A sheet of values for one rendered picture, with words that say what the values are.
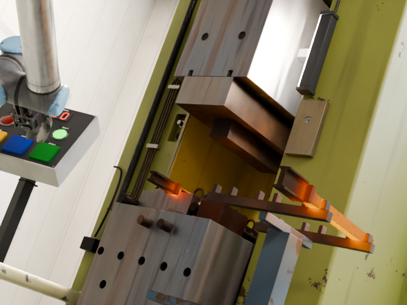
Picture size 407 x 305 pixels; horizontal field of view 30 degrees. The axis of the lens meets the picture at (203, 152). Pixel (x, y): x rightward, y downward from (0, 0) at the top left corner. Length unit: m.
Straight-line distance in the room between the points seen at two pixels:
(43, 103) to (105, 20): 4.47
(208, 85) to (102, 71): 4.33
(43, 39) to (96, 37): 4.53
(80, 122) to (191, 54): 0.43
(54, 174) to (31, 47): 0.61
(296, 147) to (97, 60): 4.45
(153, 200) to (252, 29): 0.59
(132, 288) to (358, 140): 0.73
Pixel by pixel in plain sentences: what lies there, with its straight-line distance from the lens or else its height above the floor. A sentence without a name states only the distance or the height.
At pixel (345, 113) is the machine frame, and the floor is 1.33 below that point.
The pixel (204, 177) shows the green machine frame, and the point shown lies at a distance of 2.57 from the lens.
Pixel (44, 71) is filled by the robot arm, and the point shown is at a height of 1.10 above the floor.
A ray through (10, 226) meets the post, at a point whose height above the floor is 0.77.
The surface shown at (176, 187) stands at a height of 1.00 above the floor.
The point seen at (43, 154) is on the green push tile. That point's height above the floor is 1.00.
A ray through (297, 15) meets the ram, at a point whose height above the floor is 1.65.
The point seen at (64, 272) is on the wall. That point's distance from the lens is 6.63.
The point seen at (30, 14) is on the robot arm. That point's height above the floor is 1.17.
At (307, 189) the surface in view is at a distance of 1.51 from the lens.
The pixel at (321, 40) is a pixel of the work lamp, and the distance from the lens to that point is 2.29.
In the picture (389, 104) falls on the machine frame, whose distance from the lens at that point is 2.18.
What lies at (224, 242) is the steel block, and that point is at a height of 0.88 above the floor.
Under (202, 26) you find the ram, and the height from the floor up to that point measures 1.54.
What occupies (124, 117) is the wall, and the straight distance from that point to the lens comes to 6.85.
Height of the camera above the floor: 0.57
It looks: 14 degrees up
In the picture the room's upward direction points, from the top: 19 degrees clockwise
